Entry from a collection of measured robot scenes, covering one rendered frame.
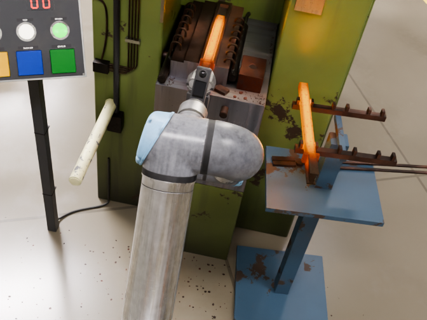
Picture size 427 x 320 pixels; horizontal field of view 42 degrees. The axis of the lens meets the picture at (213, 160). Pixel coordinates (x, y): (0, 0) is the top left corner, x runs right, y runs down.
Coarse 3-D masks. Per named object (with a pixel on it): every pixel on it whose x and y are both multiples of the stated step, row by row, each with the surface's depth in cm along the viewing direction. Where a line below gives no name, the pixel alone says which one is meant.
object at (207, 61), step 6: (216, 18) 206; (222, 18) 207; (216, 24) 203; (222, 24) 205; (216, 30) 200; (210, 36) 197; (216, 36) 198; (210, 42) 195; (216, 42) 195; (210, 48) 192; (210, 54) 190; (204, 60) 185; (210, 60) 186; (204, 66) 184; (210, 66) 186
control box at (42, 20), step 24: (0, 0) 167; (24, 0) 169; (72, 0) 173; (0, 24) 169; (24, 24) 170; (48, 24) 173; (72, 24) 175; (0, 48) 170; (24, 48) 172; (48, 48) 175; (48, 72) 176; (72, 72) 179
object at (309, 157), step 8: (304, 88) 187; (304, 96) 184; (304, 104) 181; (304, 112) 178; (304, 120) 176; (304, 128) 173; (312, 128) 173; (304, 136) 170; (312, 136) 171; (304, 144) 169; (312, 144) 168; (304, 152) 164; (312, 152) 165; (304, 160) 165; (312, 160) 162; (312, 168) 159; (312, 176) 158; (312, 184) 161
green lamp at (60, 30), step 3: (57, 24) 173; (60, 24) 173; (63, 24) 174; (54, 27) 173; (57, 27) 173; (60, 27) 174; (63, 27) 174; (66, 27) 174; (54, 30) 173; (57, 30) 174; (60, 30) 174; (63, 30) 174; (66, 30) 174; (54, 33) 174; (57, 33) 174; (60, 33) 174; (63, 33) 174; (66, 33) 175; (57, 36) 174; (60, 36) 174; (63, 36) 175
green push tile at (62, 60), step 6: (72, 48) 176; (54, 54) 175; (60, 54) 175; (66, 54) 176; (72, 54) 176; (54, 60) 175; (60, 60) 176; (66, 60) 176; (72, 60) 177; (54, 66) 176; (60, 66) 176; (66, 66) 177; (72, 66) 177; (54, 72) 176; (60, 72) 177; (66, 72) 177
